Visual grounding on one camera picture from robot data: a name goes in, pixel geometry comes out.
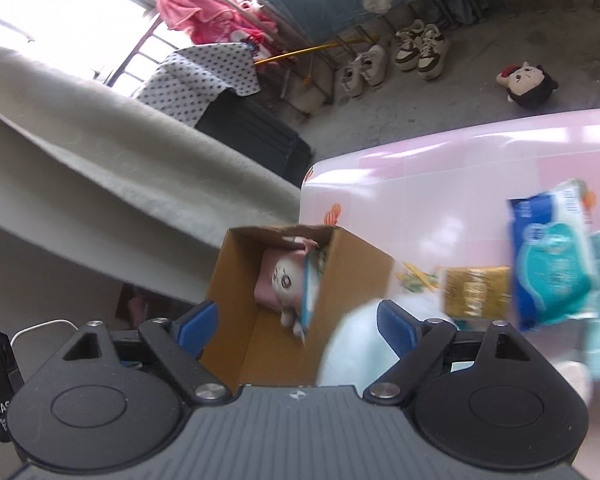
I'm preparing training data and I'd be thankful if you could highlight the black-haired plush doll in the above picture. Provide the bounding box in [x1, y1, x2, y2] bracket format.
[496, 61, 560, 110]

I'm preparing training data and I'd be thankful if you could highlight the metal balcony railing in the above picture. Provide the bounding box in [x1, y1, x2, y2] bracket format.
[95, 0, 600, 116]

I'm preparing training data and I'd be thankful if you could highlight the yellow pole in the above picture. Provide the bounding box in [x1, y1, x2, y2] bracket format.
[254, 35, 381, 67]

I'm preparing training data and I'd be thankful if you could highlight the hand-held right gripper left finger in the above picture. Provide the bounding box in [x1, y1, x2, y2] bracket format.
[62, 300, 233, 406]

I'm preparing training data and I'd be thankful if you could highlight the pink hanging clothing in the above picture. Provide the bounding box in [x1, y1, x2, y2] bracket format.
[156, 0, 281, 58]

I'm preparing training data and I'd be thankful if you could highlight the white star-patterned cloth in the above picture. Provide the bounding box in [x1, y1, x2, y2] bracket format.
[132, 42, 262, 126]

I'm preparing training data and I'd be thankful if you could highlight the pink printed tablecloth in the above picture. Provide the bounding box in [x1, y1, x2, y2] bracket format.
[300, 107, 600, 411]

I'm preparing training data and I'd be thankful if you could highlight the grey curtain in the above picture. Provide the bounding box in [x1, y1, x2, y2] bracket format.
[0, 37, 303, 306]

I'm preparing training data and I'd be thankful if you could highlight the pink plush doll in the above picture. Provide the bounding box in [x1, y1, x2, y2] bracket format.
[254, 236, 321, 346]

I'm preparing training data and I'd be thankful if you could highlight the blue tissue pack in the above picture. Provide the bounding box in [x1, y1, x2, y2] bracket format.
[507, 178, 598, 332]

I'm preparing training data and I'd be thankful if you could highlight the gold tissue pack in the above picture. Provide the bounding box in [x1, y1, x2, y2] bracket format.
[441, 266, 515, 320]

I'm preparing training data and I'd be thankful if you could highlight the brown cardboard box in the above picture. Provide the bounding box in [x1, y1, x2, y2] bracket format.
[200, 224, 396, 396]

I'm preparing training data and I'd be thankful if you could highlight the brown and white sneaker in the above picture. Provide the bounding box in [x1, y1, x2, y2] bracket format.
[394, 19, 426, 72]
[417, 24, 451, 80]

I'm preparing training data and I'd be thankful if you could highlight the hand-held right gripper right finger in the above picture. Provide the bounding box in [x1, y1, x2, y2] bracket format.
[362, 300, 536, 406]

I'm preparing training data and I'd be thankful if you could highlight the white plastic bag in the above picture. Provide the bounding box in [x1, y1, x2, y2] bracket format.
[317, 299, 458, 387]

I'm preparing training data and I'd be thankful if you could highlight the white cable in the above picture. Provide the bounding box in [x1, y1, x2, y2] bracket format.
[10, 319, 76, 346]

